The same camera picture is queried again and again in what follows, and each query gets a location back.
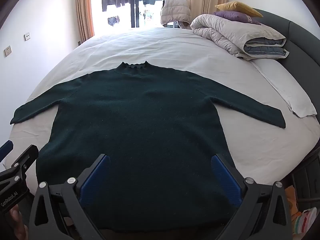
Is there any dark bedside cabinet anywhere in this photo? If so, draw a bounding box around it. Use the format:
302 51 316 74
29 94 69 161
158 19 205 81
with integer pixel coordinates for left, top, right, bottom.
291 160 320 205

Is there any white bed sheet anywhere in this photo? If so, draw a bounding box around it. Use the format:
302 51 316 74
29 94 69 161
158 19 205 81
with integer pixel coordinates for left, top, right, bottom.
7 27 320 188

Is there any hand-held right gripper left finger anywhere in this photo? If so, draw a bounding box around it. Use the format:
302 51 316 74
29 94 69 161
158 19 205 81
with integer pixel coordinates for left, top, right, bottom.
28 154 112 240

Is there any orange packet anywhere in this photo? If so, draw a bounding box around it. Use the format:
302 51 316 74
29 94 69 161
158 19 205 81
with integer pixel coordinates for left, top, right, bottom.
285 185 298 215

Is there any row of hanging dark clothes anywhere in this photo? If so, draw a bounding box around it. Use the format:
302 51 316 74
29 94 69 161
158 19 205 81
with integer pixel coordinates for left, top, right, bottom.
101 0 173 27

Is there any purple pillow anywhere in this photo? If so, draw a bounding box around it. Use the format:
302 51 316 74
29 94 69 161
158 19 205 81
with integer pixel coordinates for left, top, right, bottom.
213 10 262 25

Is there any striped bag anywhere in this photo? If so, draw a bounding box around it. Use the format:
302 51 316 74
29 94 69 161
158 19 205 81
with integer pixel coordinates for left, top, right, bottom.
292 207 318 235

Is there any person's left hand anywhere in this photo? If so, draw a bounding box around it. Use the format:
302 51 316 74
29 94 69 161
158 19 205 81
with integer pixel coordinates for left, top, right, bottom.
7 205 28 240

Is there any folded beige duvet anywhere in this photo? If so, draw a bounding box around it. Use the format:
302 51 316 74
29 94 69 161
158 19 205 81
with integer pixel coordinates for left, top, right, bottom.
190 14 290 61

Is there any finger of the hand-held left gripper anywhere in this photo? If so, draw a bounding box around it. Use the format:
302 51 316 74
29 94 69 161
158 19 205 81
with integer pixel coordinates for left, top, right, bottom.
0 144 39 188
0 140 13 165

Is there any flat white pillow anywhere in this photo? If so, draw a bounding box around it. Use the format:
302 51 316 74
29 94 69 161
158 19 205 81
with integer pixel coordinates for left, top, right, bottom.
250 59 317 118

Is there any yellow pillow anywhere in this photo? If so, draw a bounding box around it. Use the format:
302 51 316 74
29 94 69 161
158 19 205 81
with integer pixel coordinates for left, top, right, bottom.
215 1 264 18

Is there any black-framed balcony door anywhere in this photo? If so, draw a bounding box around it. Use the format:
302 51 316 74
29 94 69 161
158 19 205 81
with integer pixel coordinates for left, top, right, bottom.
86 0 188 39

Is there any beige puffer jacket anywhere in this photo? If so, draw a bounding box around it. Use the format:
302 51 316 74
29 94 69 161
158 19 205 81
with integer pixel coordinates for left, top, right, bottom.
160 0 192 29

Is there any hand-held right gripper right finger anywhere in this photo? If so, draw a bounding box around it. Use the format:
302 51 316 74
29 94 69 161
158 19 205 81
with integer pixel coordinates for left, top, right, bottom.
211 153 293 240

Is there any dark green knit sweater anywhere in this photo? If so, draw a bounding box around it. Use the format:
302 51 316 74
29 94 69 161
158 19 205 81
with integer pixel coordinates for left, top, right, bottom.
10 60 286 233

